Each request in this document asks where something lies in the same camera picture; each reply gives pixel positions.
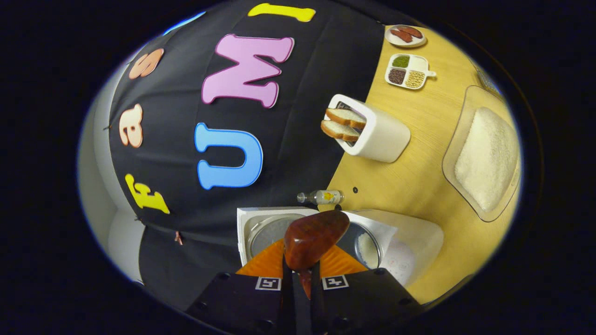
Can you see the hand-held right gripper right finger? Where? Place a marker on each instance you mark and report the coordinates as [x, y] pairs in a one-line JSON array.
[[316, 307]]

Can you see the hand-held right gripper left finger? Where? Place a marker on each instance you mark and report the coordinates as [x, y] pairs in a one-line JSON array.
[[287, 307]]

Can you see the brown wooden spoon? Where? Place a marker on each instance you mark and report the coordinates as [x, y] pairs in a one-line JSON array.
[[312, 237]]

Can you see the small white rice portion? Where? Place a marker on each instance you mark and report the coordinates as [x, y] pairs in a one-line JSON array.
[[368, 249]]

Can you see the white rice cooker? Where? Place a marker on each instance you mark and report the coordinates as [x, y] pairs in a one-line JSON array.
[[419, 237]]

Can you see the clear plastic rice container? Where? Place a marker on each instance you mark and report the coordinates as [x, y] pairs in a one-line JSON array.
[[454, 139]]

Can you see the white rice heap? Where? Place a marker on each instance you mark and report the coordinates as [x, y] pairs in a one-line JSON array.
[[489, 158]]

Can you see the small clear bottle yellow label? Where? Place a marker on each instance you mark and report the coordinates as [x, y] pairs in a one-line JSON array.
[[323, 197]]

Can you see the pink cloth clip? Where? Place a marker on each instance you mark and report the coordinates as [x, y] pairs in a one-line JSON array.
[[179, 238]]

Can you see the black backdrop cloth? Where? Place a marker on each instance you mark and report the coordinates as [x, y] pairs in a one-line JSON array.
[[307, 139]]

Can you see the toast bread slice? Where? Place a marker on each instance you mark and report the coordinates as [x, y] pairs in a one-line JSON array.
[[347, 117], [340, 131]]

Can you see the white toaster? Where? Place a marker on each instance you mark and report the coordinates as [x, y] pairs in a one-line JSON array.
[[382, 135]]

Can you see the dark brown beans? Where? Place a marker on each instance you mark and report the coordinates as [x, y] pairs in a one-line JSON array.
[[396, 76]]

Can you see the yellow soybeans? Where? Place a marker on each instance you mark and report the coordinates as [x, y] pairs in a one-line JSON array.
[[414, 79]]

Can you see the white divided bean dish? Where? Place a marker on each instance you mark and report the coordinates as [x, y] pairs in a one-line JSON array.
[[409, 69]]

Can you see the green beans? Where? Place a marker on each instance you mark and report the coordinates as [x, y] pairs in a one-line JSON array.
[[400, 61]]

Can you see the round white plate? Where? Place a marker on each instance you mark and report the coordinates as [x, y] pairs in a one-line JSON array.
[[391, 42]]

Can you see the red meat piece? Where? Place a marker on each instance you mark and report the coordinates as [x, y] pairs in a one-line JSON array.
[[412, 31], [401, 36]]

